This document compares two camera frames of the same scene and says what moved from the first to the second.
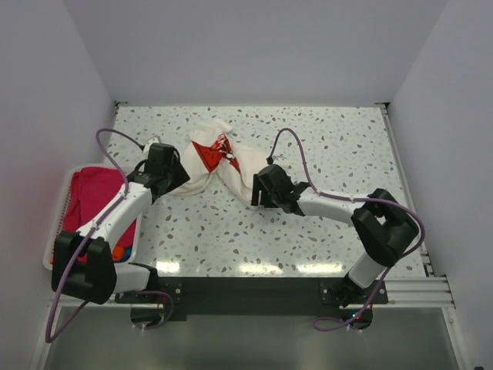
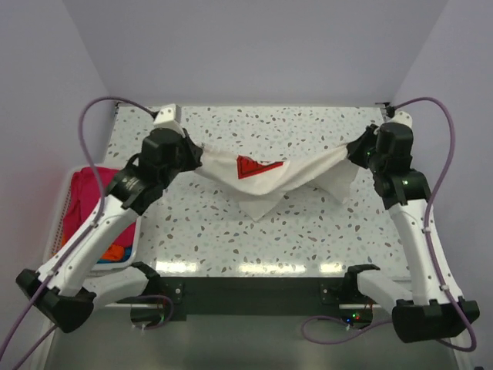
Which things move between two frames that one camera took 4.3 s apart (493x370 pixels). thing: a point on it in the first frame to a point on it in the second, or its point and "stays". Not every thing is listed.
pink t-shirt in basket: [92, 189] stays
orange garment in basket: [118, 253] stays
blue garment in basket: [127, 254] stays
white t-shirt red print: [210, 149] to [256, 180]
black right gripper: [257, 186] to [354, 148]
